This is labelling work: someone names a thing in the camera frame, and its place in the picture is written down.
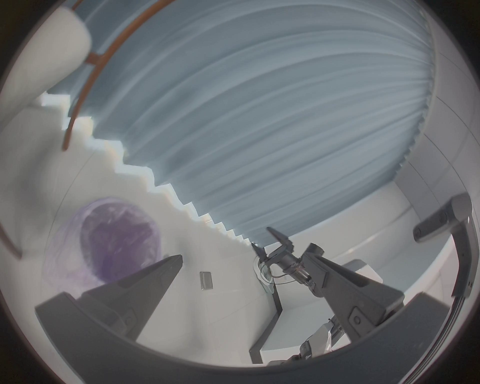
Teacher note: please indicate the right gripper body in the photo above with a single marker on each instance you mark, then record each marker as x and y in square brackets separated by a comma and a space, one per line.
[285, 257]

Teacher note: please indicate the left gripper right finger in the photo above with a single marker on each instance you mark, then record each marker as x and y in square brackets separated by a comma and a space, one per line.
[356, 296]

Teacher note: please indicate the white trash bin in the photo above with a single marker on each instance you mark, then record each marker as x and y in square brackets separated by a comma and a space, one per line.
[62, 258]

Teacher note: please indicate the pale blue curtain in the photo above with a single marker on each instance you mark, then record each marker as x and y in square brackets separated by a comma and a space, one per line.
[262, 112]

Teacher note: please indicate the wooden chair with white cushions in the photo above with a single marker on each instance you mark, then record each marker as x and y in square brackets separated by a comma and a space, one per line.
[45, 56]

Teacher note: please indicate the white rimmed plastic tub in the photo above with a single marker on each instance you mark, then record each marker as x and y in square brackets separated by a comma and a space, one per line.
[270, 288]

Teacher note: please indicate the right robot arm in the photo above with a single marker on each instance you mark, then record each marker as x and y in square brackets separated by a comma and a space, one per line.
[300, 277]

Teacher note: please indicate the purple plastic bag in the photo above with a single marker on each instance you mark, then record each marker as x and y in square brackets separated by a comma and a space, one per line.
[120, 240]

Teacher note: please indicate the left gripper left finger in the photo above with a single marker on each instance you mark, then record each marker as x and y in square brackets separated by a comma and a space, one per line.
[142, 296]

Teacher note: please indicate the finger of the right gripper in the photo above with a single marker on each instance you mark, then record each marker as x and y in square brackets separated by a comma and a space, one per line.
[259, 251]
[279, 236]

